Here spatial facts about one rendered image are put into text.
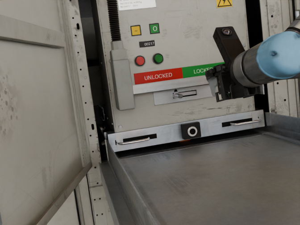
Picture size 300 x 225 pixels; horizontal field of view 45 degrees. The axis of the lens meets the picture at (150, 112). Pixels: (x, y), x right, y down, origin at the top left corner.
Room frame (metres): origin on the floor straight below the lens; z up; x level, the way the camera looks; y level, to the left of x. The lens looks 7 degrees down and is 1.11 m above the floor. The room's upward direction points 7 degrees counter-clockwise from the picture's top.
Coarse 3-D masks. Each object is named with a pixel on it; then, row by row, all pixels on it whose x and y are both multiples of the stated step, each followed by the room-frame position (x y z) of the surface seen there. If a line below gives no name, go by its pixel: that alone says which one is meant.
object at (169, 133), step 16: (240, 112) 1.23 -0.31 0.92; (144, 128) 1.15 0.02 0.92; (160, 128) 1.16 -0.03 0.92; (176, 128) 1.17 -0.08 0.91; (208, 128) 1.19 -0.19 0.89; (224, 128) 1.20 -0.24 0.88; (240, 128) 1.22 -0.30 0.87; (112, 144) 1.13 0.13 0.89; (128, 144) 1.14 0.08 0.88; (144, 144) 1.15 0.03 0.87
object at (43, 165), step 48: (0, 0) 0.71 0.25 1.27; (48, 0) 1.00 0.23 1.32; (0, 48) 0.67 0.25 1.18; (48, 48) 0.94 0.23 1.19; (0, 96) 0.64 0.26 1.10; (48, 96) 0.88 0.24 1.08; (0, 144) 0.61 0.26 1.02; (48, 144) 0.83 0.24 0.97; (0, 192) 0.58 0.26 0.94; (48, 192) 0.78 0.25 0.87
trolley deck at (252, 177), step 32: (128, 160) 1.08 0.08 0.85; (160, 160) 1.03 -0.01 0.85; (192, 160) 0.98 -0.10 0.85; (224, 160) 0.94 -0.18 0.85; (256, 160) 0.91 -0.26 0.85; (288, 160) 0.87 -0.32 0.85; (160, 192) 0.76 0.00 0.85; (192, 192) 0.73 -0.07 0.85; (224, 192) 0.71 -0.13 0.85; (256, 192) 0.69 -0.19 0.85; (288, 192) 0.67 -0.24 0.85; (128, 224) 0.62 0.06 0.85; (192, 224) 0.58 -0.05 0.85; (224, 224) 0.57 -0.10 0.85; (256, 224) 0.55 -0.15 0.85; (288, 224) 0.54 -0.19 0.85
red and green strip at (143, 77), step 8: (208, 64) 1.21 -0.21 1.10; (216, 64) 1.22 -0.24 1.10; (144, 72) 1.17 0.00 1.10; (152, 72) 1.17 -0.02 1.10; (160, 72) 1.18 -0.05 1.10; (168, 72) 1.18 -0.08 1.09; (176, 72) 1.19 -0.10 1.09; (184, 72) 1.19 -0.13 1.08; (192, 72) 1.20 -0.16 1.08; (200, 72) 1.20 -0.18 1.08; (136, 80) 1.16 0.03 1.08; (144, 80) 1.17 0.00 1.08; (152, 80) 1.17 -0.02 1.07; (160, 80) 1.18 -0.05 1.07
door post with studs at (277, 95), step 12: (264, 0) 1.21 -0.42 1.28; (276, 0) 1.22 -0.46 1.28; (264, 12) 1.21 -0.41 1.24; (276, 12) 1.22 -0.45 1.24; (264, 24) 1.21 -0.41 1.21; (276, 24) 1.22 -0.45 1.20; (264, 36) 1.21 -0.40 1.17; (276, 84) 1.21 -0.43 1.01; (276, 96) 1.21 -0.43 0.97; (276, 108) 1.21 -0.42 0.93
